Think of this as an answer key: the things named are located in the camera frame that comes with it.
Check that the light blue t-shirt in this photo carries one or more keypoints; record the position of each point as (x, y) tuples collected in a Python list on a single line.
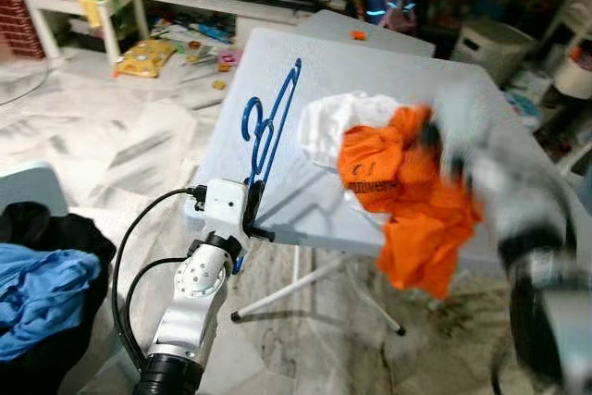
[(42, 293)]

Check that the yellow toy bag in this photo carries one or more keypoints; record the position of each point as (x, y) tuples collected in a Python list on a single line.
[(146, 57)]

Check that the white garment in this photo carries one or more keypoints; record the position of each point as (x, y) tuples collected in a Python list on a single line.
[(324, 122)]

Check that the grey table with round legs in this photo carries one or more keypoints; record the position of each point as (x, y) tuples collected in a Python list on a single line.
[(388, 36)]

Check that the white kids table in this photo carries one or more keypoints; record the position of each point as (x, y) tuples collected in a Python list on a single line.
[(83, 6)]

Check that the orange printed t-shirt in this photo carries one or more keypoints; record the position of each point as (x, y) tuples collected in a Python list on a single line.
[(407, 201)]

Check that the red brick pattern panel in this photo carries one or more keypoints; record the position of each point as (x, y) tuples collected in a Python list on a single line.
[(14, 6)]

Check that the light grey folding table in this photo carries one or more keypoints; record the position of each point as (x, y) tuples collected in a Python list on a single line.
[(370, 71)]

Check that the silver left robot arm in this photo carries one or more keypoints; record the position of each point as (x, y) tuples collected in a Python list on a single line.
[(190, 293)]

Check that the blue plastic hanger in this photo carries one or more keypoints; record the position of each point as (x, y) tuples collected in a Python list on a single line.
[(247, 122)]

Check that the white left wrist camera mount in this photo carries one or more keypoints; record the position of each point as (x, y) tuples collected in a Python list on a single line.
[(225, 203)]

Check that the small orange toy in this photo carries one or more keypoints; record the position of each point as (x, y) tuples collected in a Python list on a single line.
[(357, 35)]

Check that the white television bench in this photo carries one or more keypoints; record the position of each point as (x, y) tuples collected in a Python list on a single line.
[(259, 6)]

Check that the black garment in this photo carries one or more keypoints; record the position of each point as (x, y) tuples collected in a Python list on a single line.
[(46, 224)]

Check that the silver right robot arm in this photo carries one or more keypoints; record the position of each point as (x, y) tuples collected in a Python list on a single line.
[(546, 312)]

